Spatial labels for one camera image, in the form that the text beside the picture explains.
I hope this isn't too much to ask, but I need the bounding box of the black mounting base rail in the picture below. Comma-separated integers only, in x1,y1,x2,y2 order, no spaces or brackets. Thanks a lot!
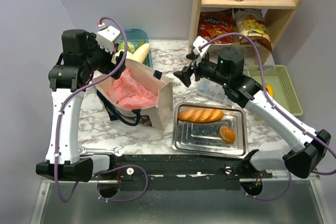
98,154,272,191

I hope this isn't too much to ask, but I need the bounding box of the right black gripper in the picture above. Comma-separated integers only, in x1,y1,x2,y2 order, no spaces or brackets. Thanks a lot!
173,51,230,87

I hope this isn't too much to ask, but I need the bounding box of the yellow banana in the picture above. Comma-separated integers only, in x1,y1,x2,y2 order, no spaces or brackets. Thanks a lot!
265,83,274,98

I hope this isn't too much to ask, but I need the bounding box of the pink plastic grocery bag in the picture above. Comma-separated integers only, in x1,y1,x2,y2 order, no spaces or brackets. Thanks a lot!
108,68,158,110

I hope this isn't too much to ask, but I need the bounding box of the green cabbage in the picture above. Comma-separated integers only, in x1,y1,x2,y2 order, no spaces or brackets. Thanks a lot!
118,41,135,54

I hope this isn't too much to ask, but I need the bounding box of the green plastic basket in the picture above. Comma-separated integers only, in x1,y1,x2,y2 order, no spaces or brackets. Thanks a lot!
262,65,303,117

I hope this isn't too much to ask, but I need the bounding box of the green leaf vegetable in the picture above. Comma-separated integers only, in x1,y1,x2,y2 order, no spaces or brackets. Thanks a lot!
138,39,144,48

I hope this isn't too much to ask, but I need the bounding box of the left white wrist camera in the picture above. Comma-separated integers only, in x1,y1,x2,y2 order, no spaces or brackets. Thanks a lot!
96,23,121,54

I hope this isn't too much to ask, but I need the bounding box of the long baguette bread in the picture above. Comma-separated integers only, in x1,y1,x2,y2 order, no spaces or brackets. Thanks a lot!
178,109,224,123

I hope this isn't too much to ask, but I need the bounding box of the white cauliflower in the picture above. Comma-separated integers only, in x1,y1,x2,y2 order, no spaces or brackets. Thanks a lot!
111,50,123,63

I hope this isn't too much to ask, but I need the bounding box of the round bread bun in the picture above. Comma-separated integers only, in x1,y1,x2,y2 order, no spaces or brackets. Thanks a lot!
219,126,236,144

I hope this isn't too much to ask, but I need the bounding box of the silver metal tray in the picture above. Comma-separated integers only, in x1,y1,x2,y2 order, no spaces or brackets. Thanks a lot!
172,102,248,159

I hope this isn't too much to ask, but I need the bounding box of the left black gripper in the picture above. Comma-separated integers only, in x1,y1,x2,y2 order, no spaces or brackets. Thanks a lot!
83,34,127,79

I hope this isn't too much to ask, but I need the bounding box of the white cassava chips bag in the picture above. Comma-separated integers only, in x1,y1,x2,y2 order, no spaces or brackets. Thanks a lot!
233,8,272,52

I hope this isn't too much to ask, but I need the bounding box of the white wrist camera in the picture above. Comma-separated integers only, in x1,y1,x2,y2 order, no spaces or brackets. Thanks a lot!
96,23,121,54
191,36,210,59

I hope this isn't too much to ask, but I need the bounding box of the beige canvas tote bag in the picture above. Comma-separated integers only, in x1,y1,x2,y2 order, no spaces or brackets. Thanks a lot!
93,59,173,131

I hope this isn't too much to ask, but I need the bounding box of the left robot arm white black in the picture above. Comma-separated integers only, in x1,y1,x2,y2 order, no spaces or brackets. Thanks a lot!
36,26,125,182

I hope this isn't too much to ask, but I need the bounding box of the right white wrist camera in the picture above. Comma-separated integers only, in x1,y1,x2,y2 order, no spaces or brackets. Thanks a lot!
191,36,210,59

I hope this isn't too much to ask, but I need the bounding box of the white eggplant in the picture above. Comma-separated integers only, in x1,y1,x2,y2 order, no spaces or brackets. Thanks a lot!
130,43,150,63

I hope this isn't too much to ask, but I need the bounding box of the silver wrench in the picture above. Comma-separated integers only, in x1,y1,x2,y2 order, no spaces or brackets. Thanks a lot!
78,145,125,157

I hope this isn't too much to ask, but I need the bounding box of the red chips bag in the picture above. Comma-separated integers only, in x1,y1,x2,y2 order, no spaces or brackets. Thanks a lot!
197,8,234,41

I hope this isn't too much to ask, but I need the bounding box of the teal plastic container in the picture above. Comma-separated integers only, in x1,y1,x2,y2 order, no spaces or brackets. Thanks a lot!
125,29,153,68

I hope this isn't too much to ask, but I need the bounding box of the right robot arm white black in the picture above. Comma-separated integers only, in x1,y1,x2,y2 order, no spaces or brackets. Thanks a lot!
173,49,331,178

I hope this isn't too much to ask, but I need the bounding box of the clear plastic screw box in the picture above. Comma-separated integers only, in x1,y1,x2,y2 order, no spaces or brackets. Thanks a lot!
196,78,233,106

